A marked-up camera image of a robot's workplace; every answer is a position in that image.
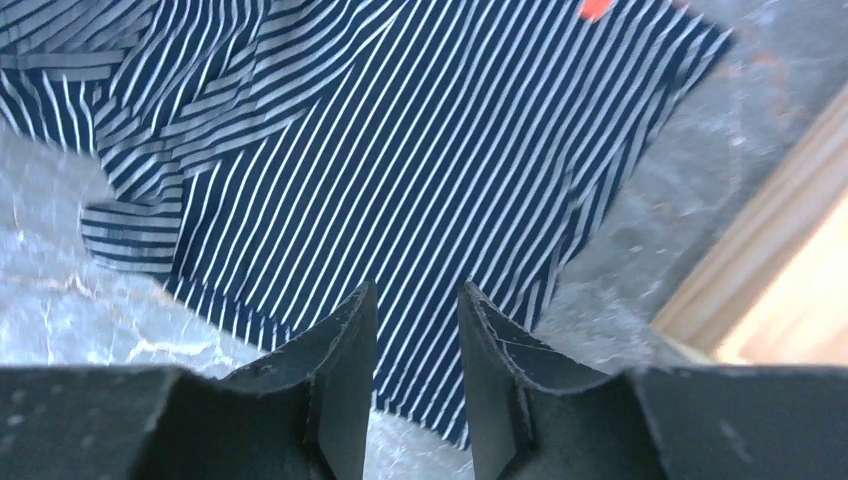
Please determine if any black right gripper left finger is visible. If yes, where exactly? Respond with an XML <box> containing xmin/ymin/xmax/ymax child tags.
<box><xmin>1</xmin><ymin>283</ymin><xmax>378</xmax><ymax>479</ymax></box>

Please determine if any wooden compartment tray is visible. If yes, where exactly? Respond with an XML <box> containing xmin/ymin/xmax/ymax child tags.
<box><xmin>653</xmin><ymin>93</ymin><xmax>847</xmax><ymax>366</ymax></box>

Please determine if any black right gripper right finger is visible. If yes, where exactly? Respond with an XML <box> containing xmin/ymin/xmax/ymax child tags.
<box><xmin>458</xmin><ymin>283</ymin><xmax>847</xmax><ymax>479</ymax></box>

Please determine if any navy striped boxer underwear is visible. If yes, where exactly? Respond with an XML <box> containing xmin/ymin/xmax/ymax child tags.
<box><xmin>1</xmin><ymin>0</ymin><xmax>733</xmax><ymax>449</ymax></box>

